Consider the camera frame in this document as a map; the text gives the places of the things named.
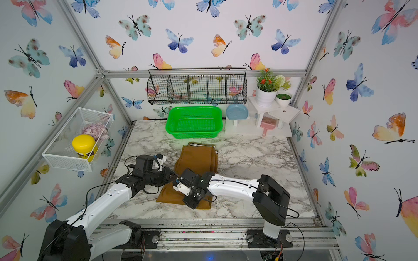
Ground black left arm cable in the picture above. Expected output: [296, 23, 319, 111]
[42, 154, 161, 261]

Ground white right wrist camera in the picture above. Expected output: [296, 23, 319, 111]
[173, 183, 190, 196]

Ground black wire wall basket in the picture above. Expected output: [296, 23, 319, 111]
[145, 67, 248, 106]

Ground light blue round plate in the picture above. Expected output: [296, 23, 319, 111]
[226, 104, 249, 120]

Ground brown long pants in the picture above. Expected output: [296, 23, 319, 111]
[156, 142, 218, 205]

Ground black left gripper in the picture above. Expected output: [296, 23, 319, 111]
[144, 167, 179, 186]

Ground pink dustpan brush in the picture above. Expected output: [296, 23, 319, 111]
[260, 116, 277, 137]

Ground small white pot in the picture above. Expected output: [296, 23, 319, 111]
[275, 92, 292, 108]

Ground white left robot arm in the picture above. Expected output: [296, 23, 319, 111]
[38, 154, 178, 261]

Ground white mesh wall basket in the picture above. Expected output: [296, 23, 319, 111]
[42, 107, 114, 172]

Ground yellow lidded jar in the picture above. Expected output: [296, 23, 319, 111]
[72, 134, 98, 163]

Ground metal base rail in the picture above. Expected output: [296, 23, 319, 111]
[94, 216, 340, 261]

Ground white potted flower plant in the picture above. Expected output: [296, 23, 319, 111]
[255, 68, 291, 107]

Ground pink shells bag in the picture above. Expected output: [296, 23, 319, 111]
[82, 122, 109, 141]

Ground green plastic basket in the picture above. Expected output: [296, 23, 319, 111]
[165, 106, 223, 139]

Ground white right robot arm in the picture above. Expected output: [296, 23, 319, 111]
[173, 169, 291, 240]

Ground white step shelf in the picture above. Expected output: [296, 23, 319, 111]
[225, 97, 300, 138]

